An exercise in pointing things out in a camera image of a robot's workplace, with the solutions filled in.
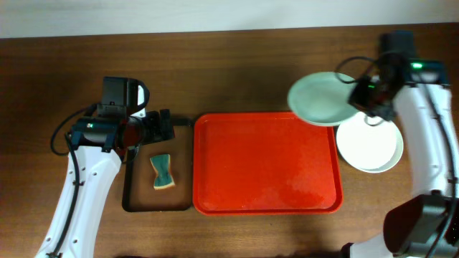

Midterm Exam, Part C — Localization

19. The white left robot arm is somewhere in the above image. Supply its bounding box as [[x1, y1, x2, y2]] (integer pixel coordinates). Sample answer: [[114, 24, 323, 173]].
[[37, 107, 174, 257]]

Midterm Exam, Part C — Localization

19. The green and yellow sponge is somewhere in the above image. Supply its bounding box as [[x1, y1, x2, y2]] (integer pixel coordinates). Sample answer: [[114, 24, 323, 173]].
[[150, 154, 175, 190]]

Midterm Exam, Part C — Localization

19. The red plastic tray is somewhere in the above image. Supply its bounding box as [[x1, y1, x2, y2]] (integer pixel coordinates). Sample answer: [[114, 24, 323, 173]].
[[193, 112, 344, 216]]

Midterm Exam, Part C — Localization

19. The white plate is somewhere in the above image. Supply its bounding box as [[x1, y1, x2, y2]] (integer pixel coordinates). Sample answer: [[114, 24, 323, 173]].
[[336, 112, 399, 168]]

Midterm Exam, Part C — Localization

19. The light blue plate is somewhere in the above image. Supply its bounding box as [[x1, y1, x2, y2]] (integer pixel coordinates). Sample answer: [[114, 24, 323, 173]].
[[346, 131, 404, 173]]

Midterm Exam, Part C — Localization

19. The pale green plate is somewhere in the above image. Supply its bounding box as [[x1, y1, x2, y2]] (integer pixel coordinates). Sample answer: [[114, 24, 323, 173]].
[[287, 72, 358, 127]]

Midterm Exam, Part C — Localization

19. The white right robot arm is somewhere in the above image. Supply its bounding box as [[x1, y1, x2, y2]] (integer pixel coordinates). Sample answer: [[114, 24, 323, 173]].
[[339, 31, 458, 258]]

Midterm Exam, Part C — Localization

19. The black brown tray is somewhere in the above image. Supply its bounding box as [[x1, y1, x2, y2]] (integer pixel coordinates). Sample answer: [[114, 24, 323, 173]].
[[122, 116, 194, 212]]

